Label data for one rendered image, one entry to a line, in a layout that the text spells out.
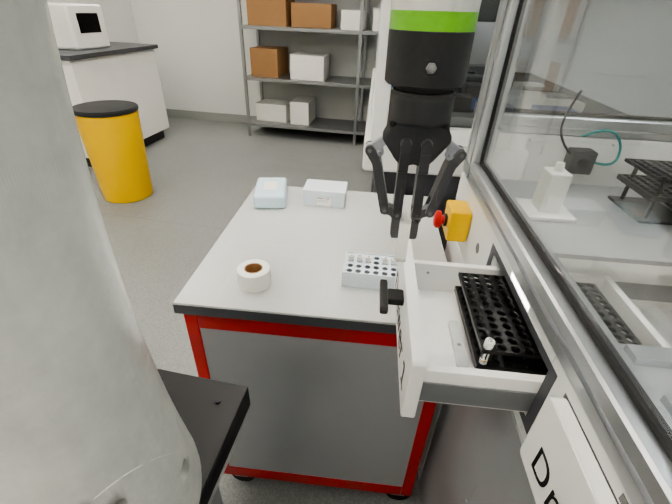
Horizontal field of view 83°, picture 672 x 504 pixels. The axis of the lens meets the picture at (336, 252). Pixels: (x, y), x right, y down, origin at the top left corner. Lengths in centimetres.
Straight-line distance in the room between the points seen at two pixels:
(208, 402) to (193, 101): 501
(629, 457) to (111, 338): 39
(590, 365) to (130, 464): 39
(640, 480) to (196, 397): 50
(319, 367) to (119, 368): 70
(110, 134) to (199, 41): 249
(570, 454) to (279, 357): 59
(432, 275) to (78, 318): 60
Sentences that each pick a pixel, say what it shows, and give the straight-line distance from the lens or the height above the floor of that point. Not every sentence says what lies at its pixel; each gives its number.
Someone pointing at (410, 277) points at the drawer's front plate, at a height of 93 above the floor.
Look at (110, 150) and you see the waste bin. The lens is 307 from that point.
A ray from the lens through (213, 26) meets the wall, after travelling 516.
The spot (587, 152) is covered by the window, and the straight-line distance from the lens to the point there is 54.
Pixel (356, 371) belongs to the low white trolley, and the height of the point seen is 60.
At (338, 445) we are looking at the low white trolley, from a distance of 112.
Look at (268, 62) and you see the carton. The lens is 448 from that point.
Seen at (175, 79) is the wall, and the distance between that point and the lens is 550.
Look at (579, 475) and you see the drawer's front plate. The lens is 46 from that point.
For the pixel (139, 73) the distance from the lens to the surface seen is 440.
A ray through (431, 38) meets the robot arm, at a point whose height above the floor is 125.
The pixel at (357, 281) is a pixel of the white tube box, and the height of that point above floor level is 78.
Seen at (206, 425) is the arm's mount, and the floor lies 80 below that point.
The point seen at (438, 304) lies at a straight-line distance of 70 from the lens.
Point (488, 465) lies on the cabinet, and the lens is 74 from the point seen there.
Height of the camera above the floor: 127
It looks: 33 degrees down
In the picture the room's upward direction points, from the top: 2 degrees clockwise
